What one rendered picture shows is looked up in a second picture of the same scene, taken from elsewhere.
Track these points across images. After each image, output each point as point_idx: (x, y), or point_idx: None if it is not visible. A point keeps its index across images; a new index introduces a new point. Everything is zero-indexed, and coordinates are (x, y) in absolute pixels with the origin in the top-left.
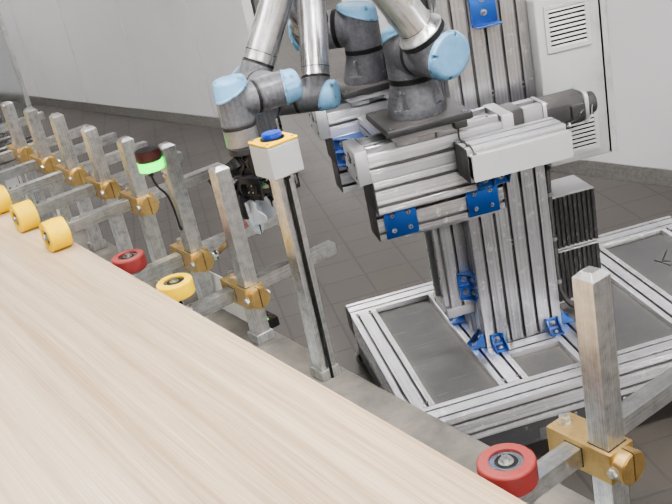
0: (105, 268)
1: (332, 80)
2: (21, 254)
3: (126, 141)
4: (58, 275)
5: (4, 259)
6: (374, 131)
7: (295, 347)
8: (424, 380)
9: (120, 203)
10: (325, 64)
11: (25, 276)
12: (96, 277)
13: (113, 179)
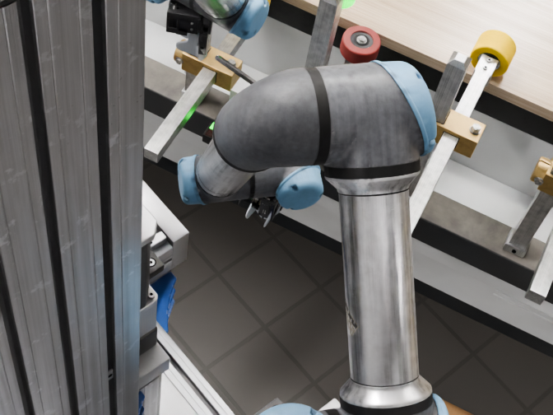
0: (370, 20)
1: (184, 166)
2: (531, 53)
3: (451, 56)
4: (420, 9)
5: (542, 44)
6: (189, 362)
7: (146, 81)
8: None
9: (457, 104)
10: (198, 161)
11: (464, 8)
12: (363, 4)
13: (546, 172)
